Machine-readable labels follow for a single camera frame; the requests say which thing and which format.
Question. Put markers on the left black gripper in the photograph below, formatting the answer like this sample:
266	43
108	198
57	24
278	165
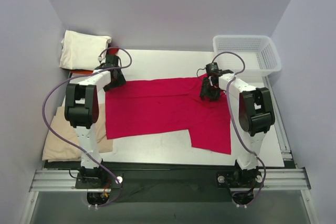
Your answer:
115	81

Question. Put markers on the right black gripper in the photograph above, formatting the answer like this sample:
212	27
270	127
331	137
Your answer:
208	91

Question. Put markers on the magenta red t shirt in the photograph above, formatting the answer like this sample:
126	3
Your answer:
166	105

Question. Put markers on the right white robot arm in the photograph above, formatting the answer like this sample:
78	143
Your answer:
250	109

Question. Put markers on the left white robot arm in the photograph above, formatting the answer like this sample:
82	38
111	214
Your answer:
82	107

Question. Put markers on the folded red orange shirts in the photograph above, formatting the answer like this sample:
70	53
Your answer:
113	52

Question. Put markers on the folded white t shirt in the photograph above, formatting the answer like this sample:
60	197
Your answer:
81	51

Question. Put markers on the white plastic basket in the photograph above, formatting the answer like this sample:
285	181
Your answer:
258	52

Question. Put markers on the folded beige t shirt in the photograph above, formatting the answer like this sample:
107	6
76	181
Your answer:
57	150

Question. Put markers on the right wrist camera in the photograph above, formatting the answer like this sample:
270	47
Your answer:
212	68

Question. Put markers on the aluminium right side rail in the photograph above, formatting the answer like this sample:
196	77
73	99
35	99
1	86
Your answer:
280	130

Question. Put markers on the aluminium rail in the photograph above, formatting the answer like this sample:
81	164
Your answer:
273	179
280	130

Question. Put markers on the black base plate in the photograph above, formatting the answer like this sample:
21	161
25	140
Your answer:
173	184

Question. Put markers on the aluminium front rail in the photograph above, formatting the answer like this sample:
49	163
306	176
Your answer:
273	179

